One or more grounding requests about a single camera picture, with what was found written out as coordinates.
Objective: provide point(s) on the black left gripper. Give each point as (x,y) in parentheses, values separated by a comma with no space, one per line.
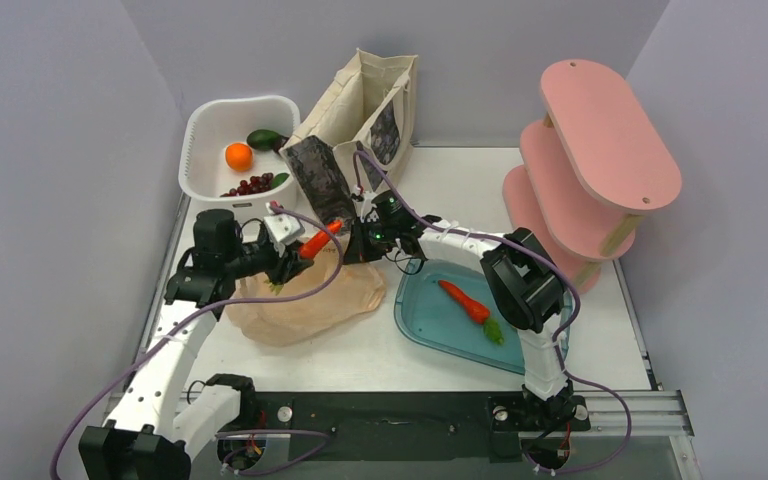
(283,268)

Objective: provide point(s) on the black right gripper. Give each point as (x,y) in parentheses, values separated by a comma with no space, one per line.
(359,251)

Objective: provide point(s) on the orange carrot with greens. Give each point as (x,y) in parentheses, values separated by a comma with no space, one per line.
(311,248)

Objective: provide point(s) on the orange plastic grocery bag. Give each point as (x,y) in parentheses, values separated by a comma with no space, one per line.
(358,289)

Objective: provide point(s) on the red chili pepper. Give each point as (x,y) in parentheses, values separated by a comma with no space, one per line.
(477,312)

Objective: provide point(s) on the green avocado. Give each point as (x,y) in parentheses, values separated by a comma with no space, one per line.
(262,139)

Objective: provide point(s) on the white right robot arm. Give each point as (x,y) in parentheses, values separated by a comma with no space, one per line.
(527,288)

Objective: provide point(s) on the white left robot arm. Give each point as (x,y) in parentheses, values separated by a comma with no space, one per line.
(146,435)

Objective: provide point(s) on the red grape bunch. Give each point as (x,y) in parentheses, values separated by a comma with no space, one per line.
(257,184)

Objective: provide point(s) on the teal plastic tray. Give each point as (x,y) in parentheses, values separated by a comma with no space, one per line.
(427,315)

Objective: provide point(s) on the orange fruit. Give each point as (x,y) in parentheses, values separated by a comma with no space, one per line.
(239,157)

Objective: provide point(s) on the white plastic basket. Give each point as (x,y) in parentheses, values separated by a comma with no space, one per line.
(203,174)

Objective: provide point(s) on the canvas tote bag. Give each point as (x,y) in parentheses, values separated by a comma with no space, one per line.
(359,131)

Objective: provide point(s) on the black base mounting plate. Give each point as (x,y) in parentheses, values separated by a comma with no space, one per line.
(396,426)

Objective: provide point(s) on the pink three-tier shelf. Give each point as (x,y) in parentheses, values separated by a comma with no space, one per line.
(593,168)

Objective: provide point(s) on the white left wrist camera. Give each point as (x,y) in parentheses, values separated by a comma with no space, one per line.
(282,230)

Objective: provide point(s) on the aluminium frame rail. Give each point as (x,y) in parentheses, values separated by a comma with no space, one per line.
(659,441)

